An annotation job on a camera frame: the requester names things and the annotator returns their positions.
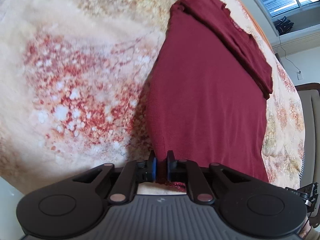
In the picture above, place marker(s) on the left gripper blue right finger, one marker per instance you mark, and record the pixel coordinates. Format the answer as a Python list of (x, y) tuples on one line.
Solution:
[(171, 165)]

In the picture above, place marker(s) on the floral beige blanket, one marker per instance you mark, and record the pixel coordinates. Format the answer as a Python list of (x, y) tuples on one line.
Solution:
[(75, 79)]

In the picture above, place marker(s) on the brown padded headboard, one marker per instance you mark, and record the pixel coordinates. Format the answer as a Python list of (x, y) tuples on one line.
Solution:
[(309, 96)]

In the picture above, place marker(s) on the black bag on sill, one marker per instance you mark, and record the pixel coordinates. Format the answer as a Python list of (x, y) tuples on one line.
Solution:
[(283, 25)]

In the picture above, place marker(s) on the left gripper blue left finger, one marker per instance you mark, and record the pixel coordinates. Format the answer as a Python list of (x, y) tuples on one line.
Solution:
[(151, 167)]

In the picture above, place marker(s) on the dark red sweater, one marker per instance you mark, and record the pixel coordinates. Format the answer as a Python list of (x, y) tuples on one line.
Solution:
[(208, 91)]

